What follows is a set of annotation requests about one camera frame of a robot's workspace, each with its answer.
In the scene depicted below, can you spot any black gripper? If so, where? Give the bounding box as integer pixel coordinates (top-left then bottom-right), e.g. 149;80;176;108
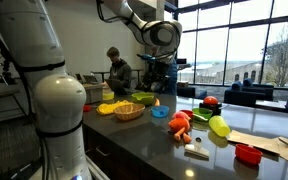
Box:
143;60;170;94

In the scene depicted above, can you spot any large green bowl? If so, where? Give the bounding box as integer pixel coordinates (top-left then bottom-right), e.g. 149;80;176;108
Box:
130;91;156;106

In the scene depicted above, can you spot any brown cardboard box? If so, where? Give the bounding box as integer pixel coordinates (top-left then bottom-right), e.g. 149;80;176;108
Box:
177;80;190;88

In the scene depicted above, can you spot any blue plastic bowl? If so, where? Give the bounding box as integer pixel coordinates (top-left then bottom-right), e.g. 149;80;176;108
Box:
150;105;170;119

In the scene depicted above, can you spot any blue armchair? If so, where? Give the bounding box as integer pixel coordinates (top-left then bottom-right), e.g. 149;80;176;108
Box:
177;84;208;100
223;80;257;108
242;78;275;102

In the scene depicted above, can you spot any seated person in grey hoodie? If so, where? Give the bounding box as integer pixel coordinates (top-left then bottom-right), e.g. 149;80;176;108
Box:
105;46;133;95

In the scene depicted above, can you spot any oval wicker basket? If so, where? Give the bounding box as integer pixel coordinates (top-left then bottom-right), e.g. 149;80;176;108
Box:
113;102;146;122

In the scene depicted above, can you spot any pink plush toy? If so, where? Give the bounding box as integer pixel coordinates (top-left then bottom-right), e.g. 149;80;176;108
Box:
171;110;192;122

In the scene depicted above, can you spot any dark grey laptop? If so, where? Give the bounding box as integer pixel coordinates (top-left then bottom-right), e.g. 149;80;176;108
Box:
104;78;129;96

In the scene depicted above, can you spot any small red bowl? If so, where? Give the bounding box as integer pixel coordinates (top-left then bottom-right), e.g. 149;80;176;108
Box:
179;108;195;118

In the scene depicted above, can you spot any orange plush toy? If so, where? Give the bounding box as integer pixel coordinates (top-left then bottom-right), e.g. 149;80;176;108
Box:
167;117;193;145

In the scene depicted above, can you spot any pale yellow round basket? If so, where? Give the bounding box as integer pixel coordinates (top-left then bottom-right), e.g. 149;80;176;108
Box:
102;89;115;102

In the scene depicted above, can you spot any small green bowl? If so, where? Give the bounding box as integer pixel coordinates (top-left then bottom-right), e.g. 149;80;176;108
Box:
192;107;214;122

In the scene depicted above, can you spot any white plastic utensil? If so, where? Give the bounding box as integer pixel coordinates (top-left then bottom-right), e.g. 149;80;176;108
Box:
193;113;209;122

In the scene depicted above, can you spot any yellow knitted cloth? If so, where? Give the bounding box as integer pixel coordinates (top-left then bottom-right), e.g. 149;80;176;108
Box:
96;99;134;116

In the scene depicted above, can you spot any red-orange ball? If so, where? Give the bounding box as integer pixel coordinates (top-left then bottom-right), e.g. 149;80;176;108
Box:
203;95;220;106

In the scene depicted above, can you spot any black box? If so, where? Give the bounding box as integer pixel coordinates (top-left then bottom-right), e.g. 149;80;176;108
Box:
199;100;223;117

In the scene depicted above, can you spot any grey plastic bin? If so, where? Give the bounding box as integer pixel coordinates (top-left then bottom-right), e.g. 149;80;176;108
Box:
83;82;104;105

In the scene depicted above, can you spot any yellow-green plastic cup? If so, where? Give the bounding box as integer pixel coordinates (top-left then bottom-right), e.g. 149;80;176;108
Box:
208;115;232;138

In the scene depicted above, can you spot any dark counter cabinet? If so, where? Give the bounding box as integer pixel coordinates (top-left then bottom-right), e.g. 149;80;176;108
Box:
82;124;165;180

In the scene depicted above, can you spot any brown paper sheet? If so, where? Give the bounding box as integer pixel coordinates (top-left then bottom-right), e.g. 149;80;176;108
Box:
226;129;288;167

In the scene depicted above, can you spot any red plastic bowl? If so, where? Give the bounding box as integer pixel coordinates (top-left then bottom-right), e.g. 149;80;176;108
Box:
234;143;264;166

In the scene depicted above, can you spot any wooden coffee table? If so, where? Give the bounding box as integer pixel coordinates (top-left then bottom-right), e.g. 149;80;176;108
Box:
254;99;288;113

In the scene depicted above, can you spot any chair with black legs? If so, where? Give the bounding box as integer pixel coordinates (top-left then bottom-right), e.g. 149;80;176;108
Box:
0;87;22;117

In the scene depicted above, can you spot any metal drawer handle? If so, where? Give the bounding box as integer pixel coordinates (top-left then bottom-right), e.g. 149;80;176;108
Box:
95;147;112;158

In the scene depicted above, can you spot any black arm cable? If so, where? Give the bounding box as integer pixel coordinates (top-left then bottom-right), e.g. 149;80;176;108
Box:
0;0;85;180

